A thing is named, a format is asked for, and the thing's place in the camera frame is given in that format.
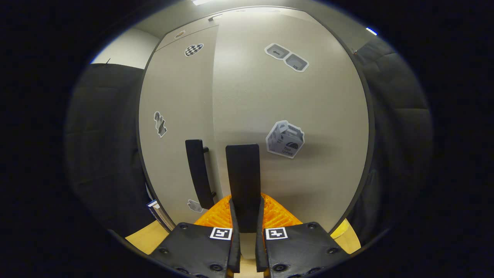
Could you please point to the small ceiling light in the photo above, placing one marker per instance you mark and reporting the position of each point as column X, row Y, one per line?
column 371, row 31

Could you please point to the grey book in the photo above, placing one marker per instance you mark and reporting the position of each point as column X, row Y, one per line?
column 164, row 218

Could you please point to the black backdrop cloth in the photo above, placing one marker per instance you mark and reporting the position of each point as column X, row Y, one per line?
column 104, row 135

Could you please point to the grey cabinet drawer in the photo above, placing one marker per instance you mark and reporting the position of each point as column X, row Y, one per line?
column 193, row 33

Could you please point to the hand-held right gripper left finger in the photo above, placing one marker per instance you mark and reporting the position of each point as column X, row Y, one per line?
column 234, row 251

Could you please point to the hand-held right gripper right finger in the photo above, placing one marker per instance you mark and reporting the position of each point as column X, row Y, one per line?
column 261, row 251

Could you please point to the large ceiling light panel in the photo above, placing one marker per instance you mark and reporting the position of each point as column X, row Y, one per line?
column 200, row 2

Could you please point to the grey double-door shoe cabinet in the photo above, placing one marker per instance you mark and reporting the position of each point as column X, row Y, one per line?
column 139, row 116

